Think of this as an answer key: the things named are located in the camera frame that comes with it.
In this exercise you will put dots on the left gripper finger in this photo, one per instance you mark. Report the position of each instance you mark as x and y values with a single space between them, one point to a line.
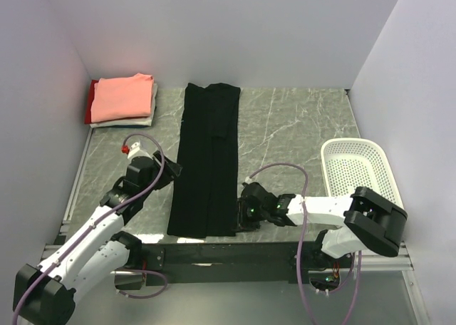
167 162
169 175

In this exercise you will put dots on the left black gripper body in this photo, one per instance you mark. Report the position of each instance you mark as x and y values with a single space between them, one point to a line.
157 173

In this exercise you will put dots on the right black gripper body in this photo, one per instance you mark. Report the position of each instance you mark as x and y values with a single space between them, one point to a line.
249 219

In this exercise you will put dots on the black t shirt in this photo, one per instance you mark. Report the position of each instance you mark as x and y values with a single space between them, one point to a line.
204 201

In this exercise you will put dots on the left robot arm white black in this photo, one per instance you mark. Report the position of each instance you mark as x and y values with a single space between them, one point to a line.
49 292

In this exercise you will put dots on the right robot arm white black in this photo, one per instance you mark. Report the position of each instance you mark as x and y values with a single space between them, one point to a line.
362 220

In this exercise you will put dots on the red folded t shirt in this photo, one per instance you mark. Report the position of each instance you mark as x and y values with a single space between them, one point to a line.
89 102

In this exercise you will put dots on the pink folded t shirt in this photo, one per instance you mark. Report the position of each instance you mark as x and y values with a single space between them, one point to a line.
122 98

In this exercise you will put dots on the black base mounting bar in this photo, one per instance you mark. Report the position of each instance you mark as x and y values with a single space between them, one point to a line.
220 262

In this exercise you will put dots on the white perforated plastic basket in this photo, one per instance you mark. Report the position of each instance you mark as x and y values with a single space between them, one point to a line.
348 163

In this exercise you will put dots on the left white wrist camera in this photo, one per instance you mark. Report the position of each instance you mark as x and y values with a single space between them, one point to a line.
134 151

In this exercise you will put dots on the aluminium rail frame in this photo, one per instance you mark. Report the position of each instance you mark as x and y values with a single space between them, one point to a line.
325 280

